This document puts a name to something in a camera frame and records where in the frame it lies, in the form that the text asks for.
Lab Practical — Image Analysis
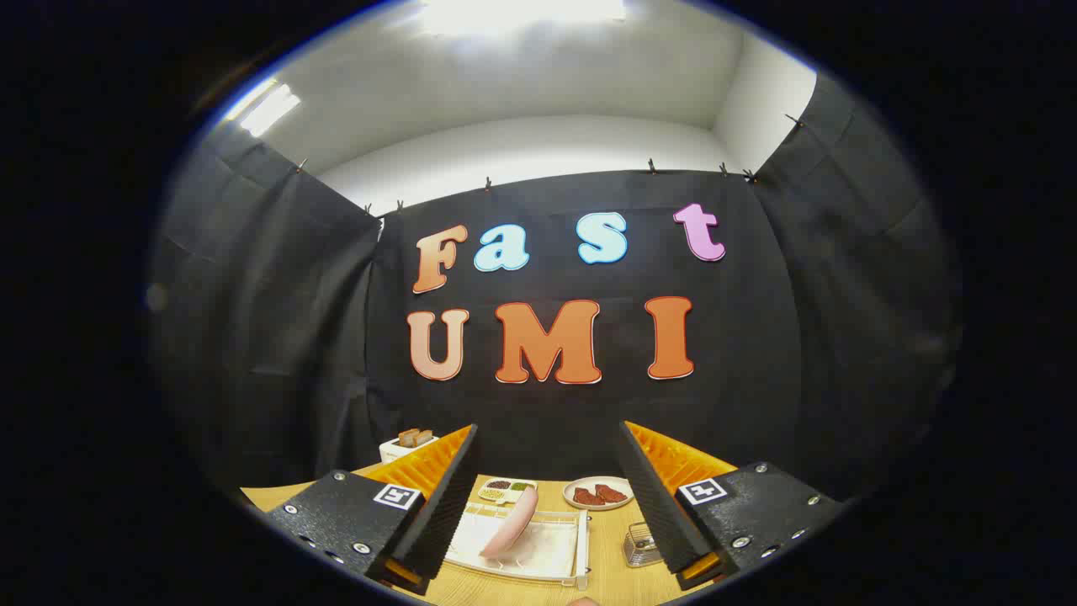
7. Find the white plate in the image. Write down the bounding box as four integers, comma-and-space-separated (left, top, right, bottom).
562, 476, 634, 512

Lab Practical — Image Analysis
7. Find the pink plate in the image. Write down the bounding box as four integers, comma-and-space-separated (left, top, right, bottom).
480, 486, 539, 559

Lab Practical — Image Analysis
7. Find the ceiling light panel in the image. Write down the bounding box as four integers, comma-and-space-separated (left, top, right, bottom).
225, 79, 302, 138
419, 0, 629, 36

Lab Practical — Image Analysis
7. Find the white wire dish rack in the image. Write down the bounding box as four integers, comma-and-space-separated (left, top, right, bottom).
444, 502, 590, 590

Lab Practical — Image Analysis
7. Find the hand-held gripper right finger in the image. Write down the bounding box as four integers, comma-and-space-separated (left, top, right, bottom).
618, 421, 845, 590

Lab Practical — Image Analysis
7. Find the white toaster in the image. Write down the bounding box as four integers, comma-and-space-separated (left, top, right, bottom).
379, 433, 438, 464

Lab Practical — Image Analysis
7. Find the metal wire basket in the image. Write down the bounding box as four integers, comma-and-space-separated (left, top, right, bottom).
623, 522, 666, 568

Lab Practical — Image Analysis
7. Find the white divided condiment dish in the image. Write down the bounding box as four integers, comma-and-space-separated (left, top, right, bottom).
477, 478, 538, 504

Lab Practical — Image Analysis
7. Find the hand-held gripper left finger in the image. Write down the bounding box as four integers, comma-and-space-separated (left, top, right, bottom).
268, 424, 480, 596

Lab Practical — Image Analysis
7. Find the black backdrop cloth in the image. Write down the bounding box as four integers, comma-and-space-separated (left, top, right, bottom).
147, 74, 964, 506

